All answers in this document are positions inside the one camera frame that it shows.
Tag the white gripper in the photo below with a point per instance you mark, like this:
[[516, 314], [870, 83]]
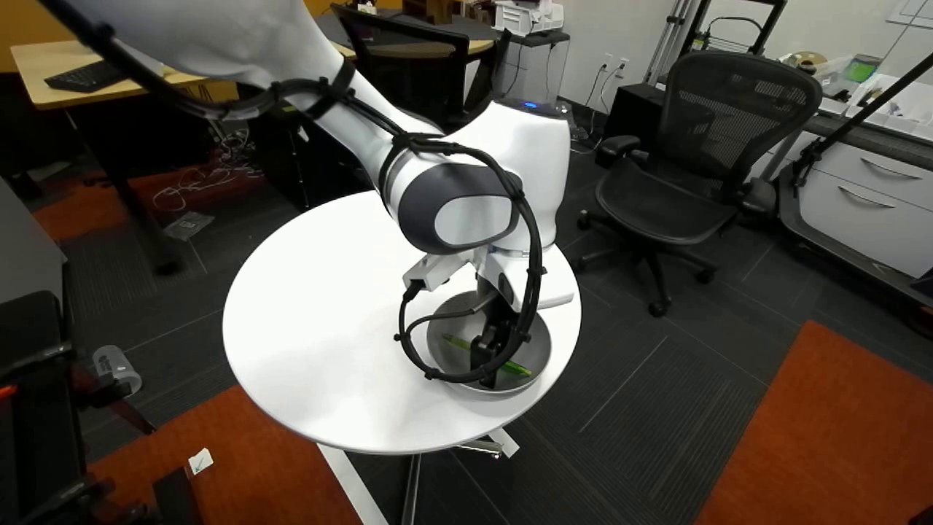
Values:
[[468, 266]]

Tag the green marker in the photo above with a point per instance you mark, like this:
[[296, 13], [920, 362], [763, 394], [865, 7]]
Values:
[[465, 355]]

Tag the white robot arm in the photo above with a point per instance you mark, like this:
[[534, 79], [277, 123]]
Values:
[[481, 193]]

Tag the grey metal bowl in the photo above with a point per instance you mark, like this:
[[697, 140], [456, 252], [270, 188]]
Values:
[[459, 318]]

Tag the round white table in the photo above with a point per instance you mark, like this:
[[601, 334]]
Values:
[[311, 334]]

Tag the black mesh office chair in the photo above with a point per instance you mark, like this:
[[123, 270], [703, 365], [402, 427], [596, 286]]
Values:
[[679, 188]]

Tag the black office chair background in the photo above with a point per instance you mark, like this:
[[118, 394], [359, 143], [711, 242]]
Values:
[[421, 72]]

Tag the small white card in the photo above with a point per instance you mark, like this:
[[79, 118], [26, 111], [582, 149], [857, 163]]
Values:
[[198, 461]]

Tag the clear plastic bottle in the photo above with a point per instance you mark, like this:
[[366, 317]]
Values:
[[109, 359]]

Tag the white drawer cabinet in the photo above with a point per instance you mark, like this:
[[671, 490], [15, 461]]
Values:
[[873, 193]]

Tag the wooden desk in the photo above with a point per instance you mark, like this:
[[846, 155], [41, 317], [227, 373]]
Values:
[[66, 75]]

